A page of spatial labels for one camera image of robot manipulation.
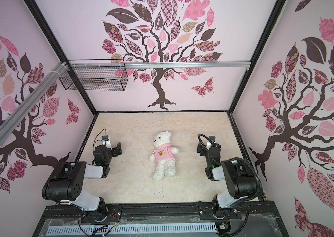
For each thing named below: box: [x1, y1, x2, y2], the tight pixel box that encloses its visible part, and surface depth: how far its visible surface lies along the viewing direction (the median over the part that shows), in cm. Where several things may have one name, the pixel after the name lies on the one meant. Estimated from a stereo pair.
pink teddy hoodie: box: [153, 143, 176, 164], surface depth 89 cm
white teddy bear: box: [149, 130, 180, 182], surface depth 87 cm
